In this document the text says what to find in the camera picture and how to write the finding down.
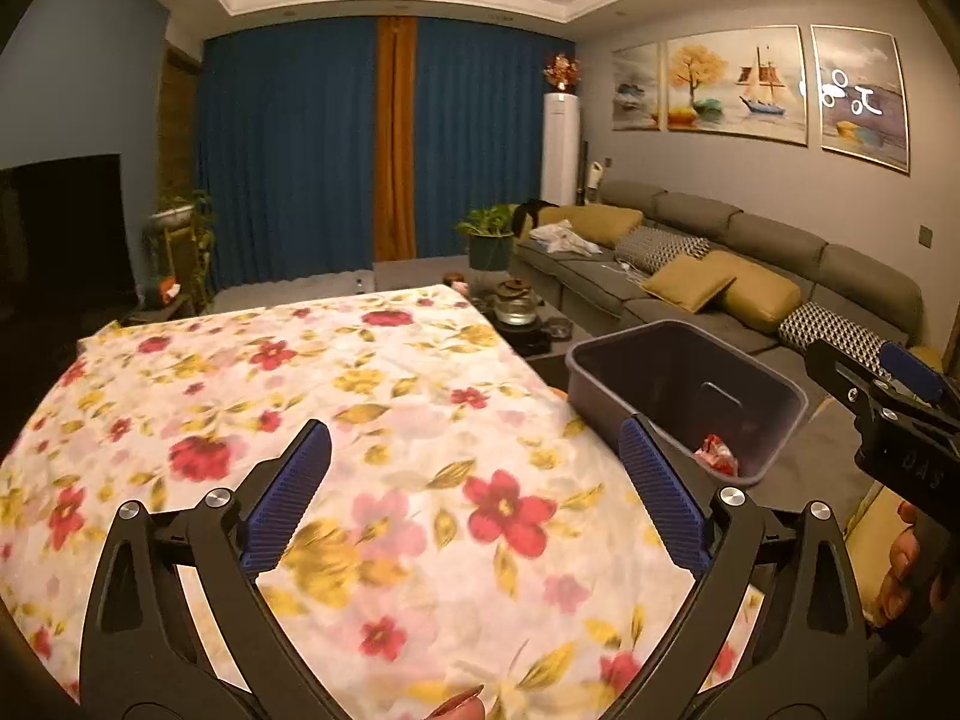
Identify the floral tablecloth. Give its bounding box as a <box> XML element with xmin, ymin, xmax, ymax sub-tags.
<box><xmin>0</xmin><ymin>281</ymin><xmax>766</xmax><ymax>720</ymax></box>

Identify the grey coffee table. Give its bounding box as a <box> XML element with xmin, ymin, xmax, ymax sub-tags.
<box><xmin>371</xmin><ymin>259</ymin><xmax>593</xmax><ymax>376</ymax></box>

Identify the person's left hand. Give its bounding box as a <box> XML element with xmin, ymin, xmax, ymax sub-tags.
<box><xmin>431</xmin><ymin>686</ymin><xmax>488</xmax><ymax>720</ymax></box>

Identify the upright vacuum cleaner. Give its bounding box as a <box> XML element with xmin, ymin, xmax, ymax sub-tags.
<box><xmin>577</xmin><ymin>139</ymin><xmax>610</xmax><ymax>205</ymax></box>

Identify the potted plant in dark pot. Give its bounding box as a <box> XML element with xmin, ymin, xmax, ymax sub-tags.
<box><xmin>456</xmin><ymin>204</ymin><xmax>518</xmax><ymax>271</ymax></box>

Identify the orange curtain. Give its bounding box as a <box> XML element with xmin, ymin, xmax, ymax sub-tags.
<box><xmin>373</xmin><ymin>15</ymin><xmax>419</xmax><ymax>260</ymax></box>

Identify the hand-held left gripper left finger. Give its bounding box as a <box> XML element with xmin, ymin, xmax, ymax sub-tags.
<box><xmin>79</xmin><ymin>420</ymin><xmax>338</xmax><ymax>720</ymax></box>

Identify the small grey landscape painting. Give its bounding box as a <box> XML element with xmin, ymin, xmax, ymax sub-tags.
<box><xmin>611</xmin><ymin>41</ymin><xmax>662</xmax><ymax>132</ymax></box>

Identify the blue curtain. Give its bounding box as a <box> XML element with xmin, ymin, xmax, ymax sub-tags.
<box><xmin>412</xmin><ymin>15</ymin><xmax>578</xmax><ymax>260</ymax></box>
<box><xmin>196</xmin><ymin>15</ymin><xmax>383</xmax><ymax>290</ymax></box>

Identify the dark plastic bin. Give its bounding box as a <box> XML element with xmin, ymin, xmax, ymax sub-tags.
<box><xmin>566</xmin><ymin>319</ymin><xmax>809</xmax><ymax>487</ymax></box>

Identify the black and white patterned cushion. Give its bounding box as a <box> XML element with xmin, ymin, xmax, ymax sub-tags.
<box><xmin>615</xmin><ymin>226</ymin><xmax>710</xmax><ymax>271</ymax></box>
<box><xmin>778</xmin><ymin>302</ymin><xmax>893</xmax><ymax>368</ymax></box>

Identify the black induction stove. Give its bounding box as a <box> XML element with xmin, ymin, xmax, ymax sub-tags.
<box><xmin>514</xmin><ymin>319</ymin><xmax>556</xmax><ymax>353</ymax></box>

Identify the trailing plant on gold stand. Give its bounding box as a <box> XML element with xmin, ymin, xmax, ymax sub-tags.
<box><xmin>146</xmin><ymin>191</ymin><xmax>218</xmax><ymax>308</ymax></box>

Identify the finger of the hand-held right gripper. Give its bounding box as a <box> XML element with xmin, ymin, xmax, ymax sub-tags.
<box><xmin>879</xmin><ymin>343</ymin><xmax>946</xmax><ymax>404</ymax></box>
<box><xmin>806</xmin><ymin>340</ymin><xmax>890</xmax><ymax>421</ymax></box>

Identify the person's right hand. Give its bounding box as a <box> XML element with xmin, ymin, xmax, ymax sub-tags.
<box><xmin>879</xmin><ymin>502</ymin><xmax>942</xmax><ymax>620</ymax></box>

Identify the wooden wall panel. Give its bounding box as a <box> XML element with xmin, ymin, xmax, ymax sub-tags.
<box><xmin>157</xmin><ymin>49</ymin><xmax>203</xmax><ymax>200</ymax></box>

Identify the large yellow sofa cushion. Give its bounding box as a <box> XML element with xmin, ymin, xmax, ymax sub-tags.
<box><xmin>844</xmin><ymin>345</ymin><xmax>946</xmax><ymax>541</ymax></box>

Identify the sailboat and tree painting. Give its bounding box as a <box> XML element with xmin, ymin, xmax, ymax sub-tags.
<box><xmin>664</xmin><ymin>24</ymin><xmax>807</xmax><ymax>147</ymax></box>

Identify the grey sofa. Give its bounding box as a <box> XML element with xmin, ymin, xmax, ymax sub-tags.
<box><xmin>510</xmin><ymin>180</ymin><xmax>927</xmax><ymax>466</ymax></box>

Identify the red flower decoration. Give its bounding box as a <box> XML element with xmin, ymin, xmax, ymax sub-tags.
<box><xmin>544</xmin><ymin>52</ymin><xmax>580</xmax><ymax>95</ymax></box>

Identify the white standing air conditioner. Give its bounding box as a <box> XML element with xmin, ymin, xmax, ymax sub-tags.
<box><xmin>541</xmin><ymin>92</ymin><xmax>582</xmax><ymax>207</ymax></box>

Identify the glass kettle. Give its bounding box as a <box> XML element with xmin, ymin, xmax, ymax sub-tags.
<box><xmin>495</xmin><ymin>277</ymin><xmax>541</xmax><ymax>325</ymax></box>

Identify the dark television cabinet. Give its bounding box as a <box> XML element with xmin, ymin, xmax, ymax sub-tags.
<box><xmin>124</xmin><ymin>292</ymin><xmax>196</xmax><ymax>327</ymax></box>

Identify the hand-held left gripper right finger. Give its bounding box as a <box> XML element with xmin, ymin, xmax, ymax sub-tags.
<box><xmin>607</xmin><ymin>414</ymin><xmax>867</xmax><ymax>720</ymax></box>

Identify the clear wrapper with red print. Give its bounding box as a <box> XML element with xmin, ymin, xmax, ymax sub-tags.
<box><xmin>690</xmin><ymin>435</ymin><xmax>740</xmax><ymax>475</ymax></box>

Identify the white clothing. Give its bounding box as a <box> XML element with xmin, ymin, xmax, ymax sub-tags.
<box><xmin>532</xmin><ymin>221</ymin><xmax>601</xmax><ymax>254</ymax></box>

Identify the black television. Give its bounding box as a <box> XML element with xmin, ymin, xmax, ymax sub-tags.
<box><xmin>0</xmin><ymin>154</ymin><xmax>125</xmax><ymax>316</ymax></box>

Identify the purple sky painting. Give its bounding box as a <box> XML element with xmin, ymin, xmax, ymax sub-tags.
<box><xmin>810</xmin><ymin>24</ymin><xmax>912</xmax><ymax>175</ymax></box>

